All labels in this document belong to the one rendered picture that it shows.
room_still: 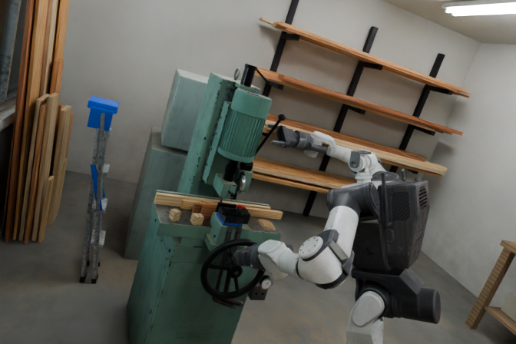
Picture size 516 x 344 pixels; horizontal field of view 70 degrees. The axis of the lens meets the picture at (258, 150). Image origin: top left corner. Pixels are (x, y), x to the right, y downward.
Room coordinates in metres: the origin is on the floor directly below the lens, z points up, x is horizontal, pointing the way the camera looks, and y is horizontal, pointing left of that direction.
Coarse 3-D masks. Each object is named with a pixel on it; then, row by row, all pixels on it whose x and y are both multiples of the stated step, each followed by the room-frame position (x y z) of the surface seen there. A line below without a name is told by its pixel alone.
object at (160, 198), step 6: (156, 198) 1.57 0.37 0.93; (162, 198) 1.58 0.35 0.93; (168, 198) 1.59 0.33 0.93; (174, 198) 1.60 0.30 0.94; (180, 198) 1.62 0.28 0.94; (186, 198) 1.63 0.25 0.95; (192, 198) 1.64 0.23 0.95; (198, 198) 1.66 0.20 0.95; (204, 198) 1.69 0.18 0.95; (168, 204) 1.60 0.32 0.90; (174, 204) 1.61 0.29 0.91; (180, 204) 1.62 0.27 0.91; (246, 204) 1.78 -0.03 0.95; (252, 204) 1.80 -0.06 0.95
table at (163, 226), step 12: (156, 204) 1.56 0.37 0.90; (156, 216) 1.49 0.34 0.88; (168, 216) 1.49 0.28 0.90; (180, 216) 1.53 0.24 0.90; (156, 228) 1.44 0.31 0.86; (168, 228) 1.43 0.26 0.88; (180, 228) 1.45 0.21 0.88; (192, 228) 1.48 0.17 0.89; (204, 228) 1.50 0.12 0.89; (252, 228) 1.64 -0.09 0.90; (276, 228) 1.73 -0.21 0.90; (204, 240) 1.49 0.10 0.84; (264, 240) 1.64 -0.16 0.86; (276, 240) 1.68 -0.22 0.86
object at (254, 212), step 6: (186, 204) 1.61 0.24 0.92; (192, 204) 1.62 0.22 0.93; (252, 210) 1.77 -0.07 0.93; (258, 210) 1.78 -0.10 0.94; (264, 210) 1.80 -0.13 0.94; (270, 210) 1.83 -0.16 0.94; (276, 210) 1.85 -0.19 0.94; (252, 216) 1.77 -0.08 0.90; (258, 216) 1.79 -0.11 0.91; (264, 216) 1.81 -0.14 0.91; (270, 216) 1.82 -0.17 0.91; (276, 216) 1.84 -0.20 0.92
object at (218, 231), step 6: (216, 216) 1.51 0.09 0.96; (210, 222) 1.54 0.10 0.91; (216, 222) 1.49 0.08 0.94; (216, 228) 1.47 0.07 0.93; (222, 228) 1.43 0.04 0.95; (234, 228) 1.46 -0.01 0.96; (246, 228) 1.49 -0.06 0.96; (210, 234) 1.50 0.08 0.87; (216, 234) 1.45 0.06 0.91; (222, 234) 1.44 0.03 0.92; (234, 234) 1.46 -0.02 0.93; (240, 234) 1.48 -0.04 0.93; (246, 234) 1.49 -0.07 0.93; (216, 240) 1.43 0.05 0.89; (222, 240) 1.44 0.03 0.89
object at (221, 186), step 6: (216, 174) 1.75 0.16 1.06; (222, 174) 1.76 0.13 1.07; (216, 180) 1.73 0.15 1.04; (222, 180) 1.67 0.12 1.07; (216, 186) 1.71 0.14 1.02; (222, 186) 1.65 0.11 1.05; (228, 186) 1.65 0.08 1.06; (234, 186) 1.66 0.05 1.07; (222, 192) 1.64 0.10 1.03; (234, 192) 1.67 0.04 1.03
